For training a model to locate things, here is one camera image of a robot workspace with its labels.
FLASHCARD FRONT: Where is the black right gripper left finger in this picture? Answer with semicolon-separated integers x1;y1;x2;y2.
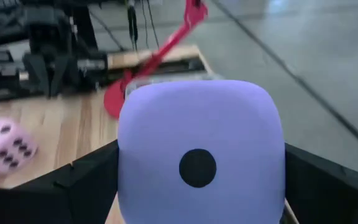
0;139;119;224

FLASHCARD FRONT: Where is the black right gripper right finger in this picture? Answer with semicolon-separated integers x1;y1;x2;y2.
280;142;358;224

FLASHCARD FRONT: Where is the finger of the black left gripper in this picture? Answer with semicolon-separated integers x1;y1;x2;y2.
23;54;50;96
50;55;74;97

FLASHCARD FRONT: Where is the large pink foam die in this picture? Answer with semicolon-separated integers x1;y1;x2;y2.
0;119;39;175

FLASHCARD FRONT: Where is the large purple foam die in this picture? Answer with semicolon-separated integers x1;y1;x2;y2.
116;79;287;224

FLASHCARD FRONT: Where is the red desk lamp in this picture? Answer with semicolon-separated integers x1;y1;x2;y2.
103;0;209;121

